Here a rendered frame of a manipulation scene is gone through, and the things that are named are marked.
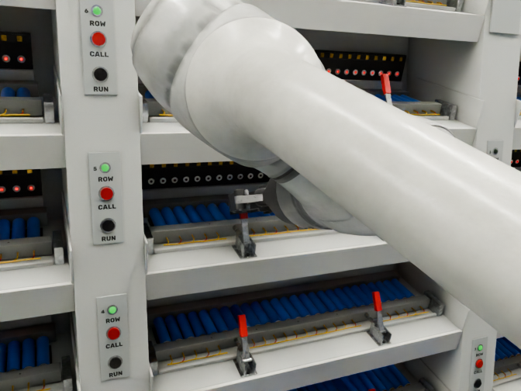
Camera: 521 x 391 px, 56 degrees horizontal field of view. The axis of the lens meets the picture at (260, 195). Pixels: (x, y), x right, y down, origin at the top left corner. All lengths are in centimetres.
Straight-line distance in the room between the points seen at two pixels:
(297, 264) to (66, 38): 46
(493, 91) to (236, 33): 72
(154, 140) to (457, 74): 60
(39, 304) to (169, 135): 28
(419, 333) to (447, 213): 82
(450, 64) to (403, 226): 84
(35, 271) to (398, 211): 60
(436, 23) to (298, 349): 60
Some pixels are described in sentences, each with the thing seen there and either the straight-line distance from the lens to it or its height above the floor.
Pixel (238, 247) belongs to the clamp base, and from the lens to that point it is 78.
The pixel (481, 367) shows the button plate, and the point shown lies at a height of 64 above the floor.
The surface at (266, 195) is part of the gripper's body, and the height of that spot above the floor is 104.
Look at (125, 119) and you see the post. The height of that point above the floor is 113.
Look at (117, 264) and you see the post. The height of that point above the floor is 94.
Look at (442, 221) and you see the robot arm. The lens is 21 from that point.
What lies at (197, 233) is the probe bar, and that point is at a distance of 80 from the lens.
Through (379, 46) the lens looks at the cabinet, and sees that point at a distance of 110.
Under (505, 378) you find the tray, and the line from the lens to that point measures 133.
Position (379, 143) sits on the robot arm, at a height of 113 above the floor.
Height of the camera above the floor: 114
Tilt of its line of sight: 9 degrees down
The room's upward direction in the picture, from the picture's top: straight up
